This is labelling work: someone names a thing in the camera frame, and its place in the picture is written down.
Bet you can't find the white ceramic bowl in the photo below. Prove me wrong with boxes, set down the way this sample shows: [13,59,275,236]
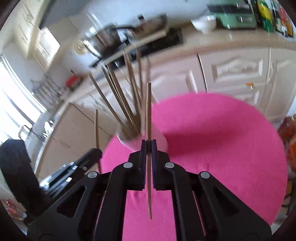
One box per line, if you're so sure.
[191,15,217,34]

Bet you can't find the red lid container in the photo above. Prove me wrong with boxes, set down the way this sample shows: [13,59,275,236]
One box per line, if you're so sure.
[66,75,82,89]

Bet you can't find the pink round tablecloth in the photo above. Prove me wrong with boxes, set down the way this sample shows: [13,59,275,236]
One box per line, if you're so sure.
[100,93,287,240]

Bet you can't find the black gas hob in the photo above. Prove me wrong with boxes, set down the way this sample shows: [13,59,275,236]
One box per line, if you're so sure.
[88,28,183,70]

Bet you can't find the amber oil jug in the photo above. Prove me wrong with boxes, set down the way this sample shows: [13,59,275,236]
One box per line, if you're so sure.
[277,114,295,149]

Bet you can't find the wok with glass lid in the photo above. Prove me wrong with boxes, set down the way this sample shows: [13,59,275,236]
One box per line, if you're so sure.
[115,14,168,39]

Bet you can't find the lower base cabinets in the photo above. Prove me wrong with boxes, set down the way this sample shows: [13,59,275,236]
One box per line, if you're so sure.
[35,47,295,178]

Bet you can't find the green yellow oil bottle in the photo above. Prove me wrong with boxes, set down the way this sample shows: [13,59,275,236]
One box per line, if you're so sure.
[257,1,274,33]

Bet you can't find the steel stock pot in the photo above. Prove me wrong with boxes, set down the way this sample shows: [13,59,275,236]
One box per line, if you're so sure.
[81,24,122,59]

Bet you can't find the upper wall cabinets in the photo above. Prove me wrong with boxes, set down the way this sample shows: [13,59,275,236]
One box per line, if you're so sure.
[14,0,77,72]

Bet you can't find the wall utensil rack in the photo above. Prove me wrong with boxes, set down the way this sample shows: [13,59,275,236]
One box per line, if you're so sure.
[30,76,66,110]

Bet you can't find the pink cup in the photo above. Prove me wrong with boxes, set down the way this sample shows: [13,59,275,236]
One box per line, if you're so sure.
[116,123,168,152]

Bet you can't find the sauce bottles group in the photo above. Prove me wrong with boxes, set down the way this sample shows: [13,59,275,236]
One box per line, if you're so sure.
[270,0,293,38]

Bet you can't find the green electric grill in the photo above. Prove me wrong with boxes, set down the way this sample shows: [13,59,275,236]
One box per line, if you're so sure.
[207,0,257,30]

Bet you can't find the window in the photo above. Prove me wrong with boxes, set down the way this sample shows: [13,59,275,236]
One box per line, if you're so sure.
[1,56,46,144]

